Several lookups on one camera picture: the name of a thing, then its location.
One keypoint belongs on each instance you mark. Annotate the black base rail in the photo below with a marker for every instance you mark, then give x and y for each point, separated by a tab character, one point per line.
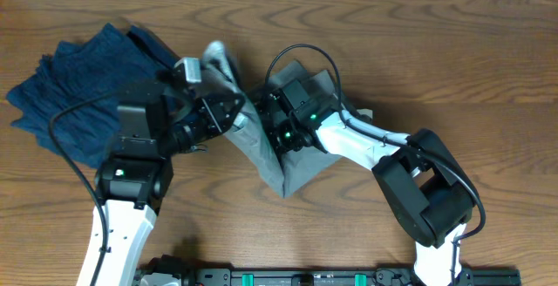
168	270

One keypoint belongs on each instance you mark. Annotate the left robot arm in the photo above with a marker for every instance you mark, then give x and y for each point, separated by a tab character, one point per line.
157	121

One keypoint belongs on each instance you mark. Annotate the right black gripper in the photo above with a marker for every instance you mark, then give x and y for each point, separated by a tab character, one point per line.
271	132

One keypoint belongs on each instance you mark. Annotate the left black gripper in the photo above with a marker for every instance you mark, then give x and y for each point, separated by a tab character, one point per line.
211	124

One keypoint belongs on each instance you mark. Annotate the grey shorts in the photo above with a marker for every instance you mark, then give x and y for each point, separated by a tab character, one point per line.
284	174

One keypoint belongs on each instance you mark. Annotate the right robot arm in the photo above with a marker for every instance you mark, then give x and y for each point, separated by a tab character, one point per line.
430	196

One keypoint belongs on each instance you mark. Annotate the folded dark blue garment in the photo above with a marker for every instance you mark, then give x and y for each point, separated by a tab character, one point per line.
78	72

